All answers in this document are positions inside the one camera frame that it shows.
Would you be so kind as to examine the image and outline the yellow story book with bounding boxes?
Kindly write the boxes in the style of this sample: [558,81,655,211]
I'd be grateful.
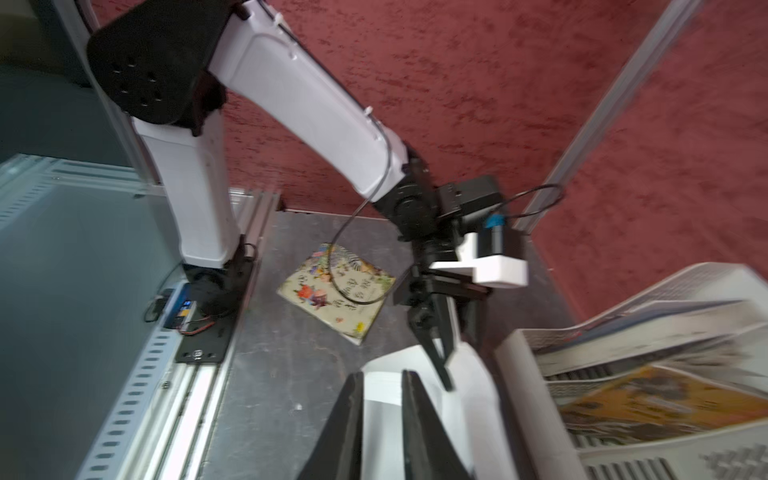
[559,365,767,445]

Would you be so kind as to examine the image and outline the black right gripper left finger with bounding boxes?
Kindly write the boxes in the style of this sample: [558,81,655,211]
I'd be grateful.
[298,372,364,480]

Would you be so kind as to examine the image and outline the left aluminium corner post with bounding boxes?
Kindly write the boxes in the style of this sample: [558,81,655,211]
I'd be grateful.
[514,0,703,235]

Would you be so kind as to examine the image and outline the white plastic file organizer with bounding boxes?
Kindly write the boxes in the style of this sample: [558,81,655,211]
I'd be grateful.
[495,262,767,479]

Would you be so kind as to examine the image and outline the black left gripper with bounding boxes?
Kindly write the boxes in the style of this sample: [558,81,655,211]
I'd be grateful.
[392,239,491,391]

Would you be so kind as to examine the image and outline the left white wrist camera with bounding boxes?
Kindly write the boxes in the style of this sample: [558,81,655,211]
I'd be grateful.
[429,226,529,289]

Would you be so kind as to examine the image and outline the white insulated delivery bag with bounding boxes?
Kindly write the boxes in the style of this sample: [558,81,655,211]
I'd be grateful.
[361,342,519,479]

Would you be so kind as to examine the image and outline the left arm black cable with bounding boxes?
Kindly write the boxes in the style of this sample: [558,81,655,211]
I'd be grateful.
[326,110,566,306]

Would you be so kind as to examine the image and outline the colourful children's picture book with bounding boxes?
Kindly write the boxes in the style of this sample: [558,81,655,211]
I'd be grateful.
[277,243,396,345]

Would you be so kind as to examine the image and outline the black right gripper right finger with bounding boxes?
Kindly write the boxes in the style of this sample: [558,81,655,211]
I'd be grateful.
[401,370,472,480]

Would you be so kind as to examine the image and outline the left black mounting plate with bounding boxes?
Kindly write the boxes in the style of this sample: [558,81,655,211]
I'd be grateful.
[175,237,257,364]

